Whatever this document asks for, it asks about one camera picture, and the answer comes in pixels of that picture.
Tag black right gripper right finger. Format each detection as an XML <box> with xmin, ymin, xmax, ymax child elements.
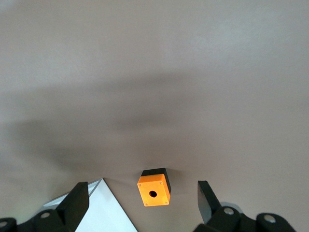
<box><xmin>195</xmin><ymin>180</ymin><xmax>298</xmax><ymax>232</ymax></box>

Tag white drawer cabinet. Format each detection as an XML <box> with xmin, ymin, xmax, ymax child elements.
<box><xmin>42</xmin><ymin>177</ymin><xmax>139</xmax><ymax>232</ymax></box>

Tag orange button enclosure box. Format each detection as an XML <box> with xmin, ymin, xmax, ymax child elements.
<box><xmin>137</xmin><ymin>167</ymin><xmax>172</xmax><ymax>207</ymax></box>

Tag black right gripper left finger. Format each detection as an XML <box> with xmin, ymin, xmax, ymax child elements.
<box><xmin>0</xmin><ymin>181</ymin><xmax>90</xmax><ymax>232</ymax></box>

